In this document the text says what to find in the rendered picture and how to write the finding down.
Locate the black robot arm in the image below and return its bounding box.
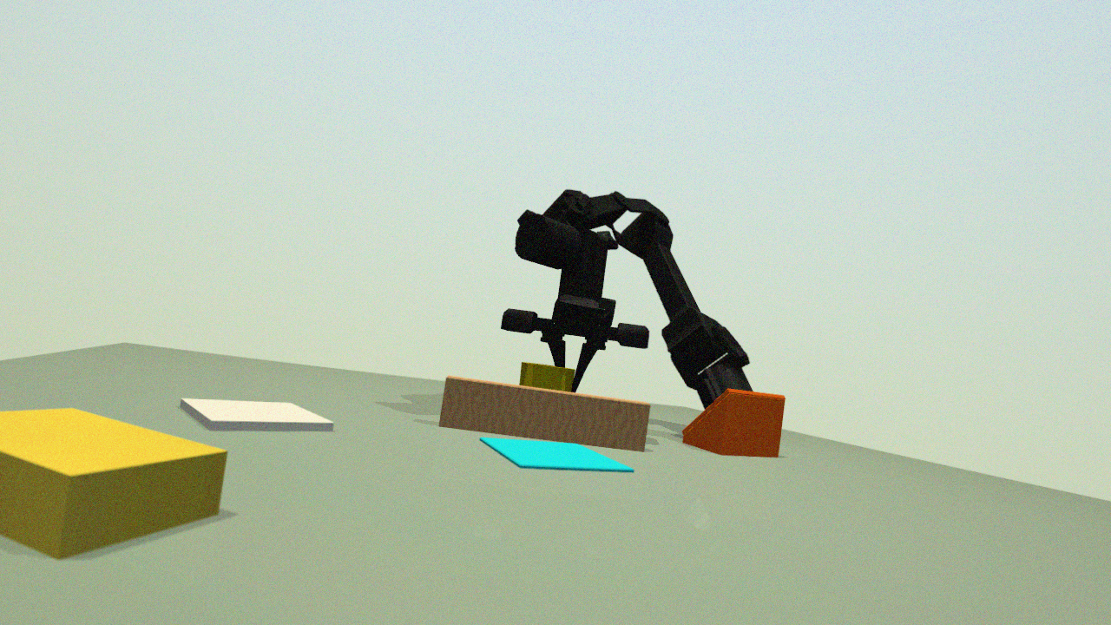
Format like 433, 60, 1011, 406
516, 190, 753, 410

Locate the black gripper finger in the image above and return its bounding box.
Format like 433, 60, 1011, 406
541, 337, 565, 367
571, 343, 605, 393

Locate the yellow block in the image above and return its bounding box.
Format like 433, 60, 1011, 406
0, 409, 227, 560

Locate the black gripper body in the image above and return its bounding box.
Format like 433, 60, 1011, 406
501, 273, 649, 349

